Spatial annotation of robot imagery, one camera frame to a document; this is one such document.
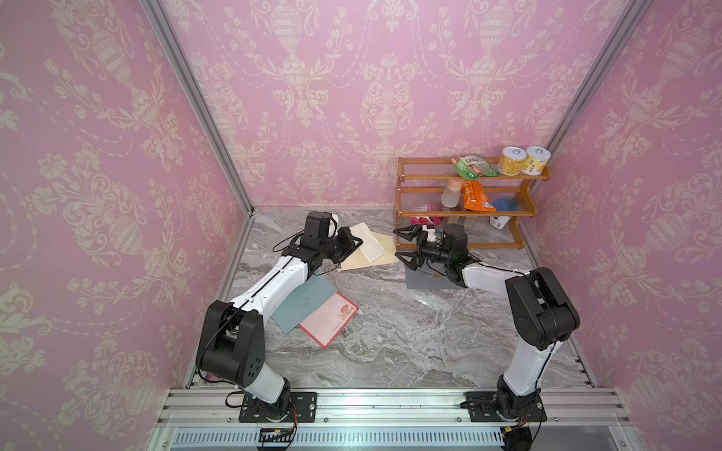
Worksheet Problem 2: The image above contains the yellow can right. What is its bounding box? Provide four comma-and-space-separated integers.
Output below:
521, 146, 552, 177

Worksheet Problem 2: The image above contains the grey envelope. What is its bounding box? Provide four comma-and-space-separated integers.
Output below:
404, 263, 461, 291

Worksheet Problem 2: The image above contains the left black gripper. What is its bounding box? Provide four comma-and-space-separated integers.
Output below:
319, 226, 365, 263

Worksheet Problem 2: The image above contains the aluminium front rail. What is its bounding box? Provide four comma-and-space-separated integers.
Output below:
148, 386, 643, 450

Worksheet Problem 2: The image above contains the orange snack bag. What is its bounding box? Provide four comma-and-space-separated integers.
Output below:
462, 180, 496, 212

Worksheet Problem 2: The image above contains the wooden three-tier shelf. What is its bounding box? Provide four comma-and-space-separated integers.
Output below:
393, 157, 551, 249

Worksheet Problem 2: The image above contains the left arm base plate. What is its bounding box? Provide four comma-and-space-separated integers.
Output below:
239, 391, 318, 423

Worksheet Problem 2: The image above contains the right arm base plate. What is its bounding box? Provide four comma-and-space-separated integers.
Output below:
460, 391, 547, 424

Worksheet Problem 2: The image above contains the tan bordered certificate paper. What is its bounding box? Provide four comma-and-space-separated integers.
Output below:
350, 223, 385, 262

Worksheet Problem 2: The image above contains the cream yellow envelope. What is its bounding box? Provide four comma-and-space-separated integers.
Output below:
340, 232, 399, 272

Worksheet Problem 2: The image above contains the yellow can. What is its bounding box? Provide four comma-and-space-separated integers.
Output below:
521, 146, 552, 177
498, 147, 528, 177

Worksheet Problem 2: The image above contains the pink beige bottle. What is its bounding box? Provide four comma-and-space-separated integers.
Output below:
441, 179, 464, 210

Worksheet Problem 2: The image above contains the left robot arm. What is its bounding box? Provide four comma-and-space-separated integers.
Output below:
196, 212, 364, 415

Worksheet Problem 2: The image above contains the teal green envelope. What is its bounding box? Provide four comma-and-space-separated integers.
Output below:
272, 275, 338, 334

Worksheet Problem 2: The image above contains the green snack packet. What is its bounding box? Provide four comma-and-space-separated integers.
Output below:
451, 154, 500, 180

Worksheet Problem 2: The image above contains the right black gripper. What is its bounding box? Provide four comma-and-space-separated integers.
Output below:
396, 225, 454, 270

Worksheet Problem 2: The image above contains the magenta pink item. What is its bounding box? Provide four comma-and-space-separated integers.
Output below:
411, 203, 446, 227

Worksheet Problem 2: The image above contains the red bordered pink card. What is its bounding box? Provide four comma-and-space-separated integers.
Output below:
299, 292, 359, 349

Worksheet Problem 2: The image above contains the yellow can left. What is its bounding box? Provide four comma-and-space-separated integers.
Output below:
498, 147, 528, 177

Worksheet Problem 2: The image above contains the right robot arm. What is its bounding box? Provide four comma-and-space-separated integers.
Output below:
393, 224, 581, 422

